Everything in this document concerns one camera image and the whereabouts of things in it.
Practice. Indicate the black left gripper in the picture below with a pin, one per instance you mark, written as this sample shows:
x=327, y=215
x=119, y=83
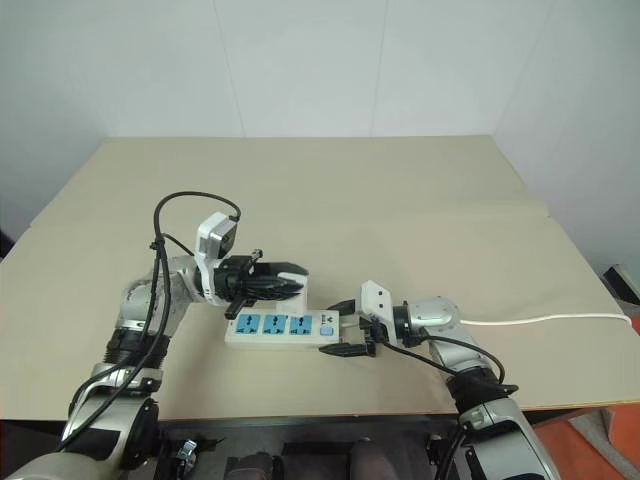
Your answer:
x=231, y=281

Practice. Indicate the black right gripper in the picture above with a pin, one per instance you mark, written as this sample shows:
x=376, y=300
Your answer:
x=374, y=334

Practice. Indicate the white charger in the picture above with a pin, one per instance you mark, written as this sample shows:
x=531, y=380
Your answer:
x=295, y=303

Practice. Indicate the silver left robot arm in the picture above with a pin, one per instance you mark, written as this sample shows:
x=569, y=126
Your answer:
x=145, y=300

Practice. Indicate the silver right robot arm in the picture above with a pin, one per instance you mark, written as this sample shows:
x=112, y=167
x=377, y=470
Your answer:
x=442, y=312

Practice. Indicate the white power strip blue sockets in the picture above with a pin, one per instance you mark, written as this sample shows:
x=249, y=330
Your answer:
x=280, y=331

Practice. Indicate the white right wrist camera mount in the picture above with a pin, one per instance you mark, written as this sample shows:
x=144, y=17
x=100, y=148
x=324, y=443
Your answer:
x=376, y=299

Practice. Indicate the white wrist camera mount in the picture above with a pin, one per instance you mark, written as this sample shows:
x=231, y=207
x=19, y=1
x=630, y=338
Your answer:
x=376, y=299
x=209, y=241

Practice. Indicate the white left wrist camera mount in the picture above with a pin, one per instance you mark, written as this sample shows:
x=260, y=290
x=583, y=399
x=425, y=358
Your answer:
x=209, y=241

